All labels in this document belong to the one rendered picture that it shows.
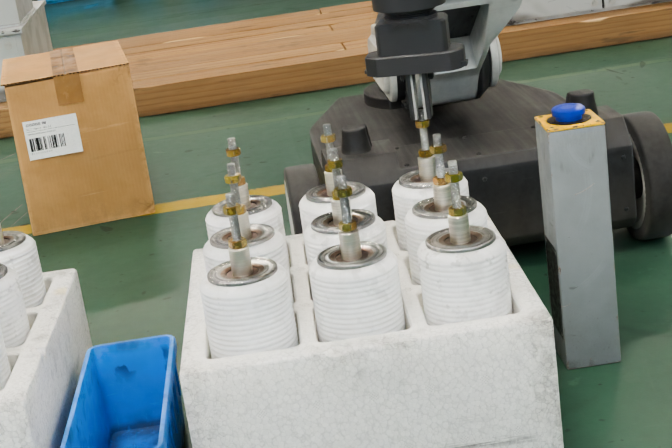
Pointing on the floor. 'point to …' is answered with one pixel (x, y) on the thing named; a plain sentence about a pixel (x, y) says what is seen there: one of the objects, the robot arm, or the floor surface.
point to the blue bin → (128, 397)
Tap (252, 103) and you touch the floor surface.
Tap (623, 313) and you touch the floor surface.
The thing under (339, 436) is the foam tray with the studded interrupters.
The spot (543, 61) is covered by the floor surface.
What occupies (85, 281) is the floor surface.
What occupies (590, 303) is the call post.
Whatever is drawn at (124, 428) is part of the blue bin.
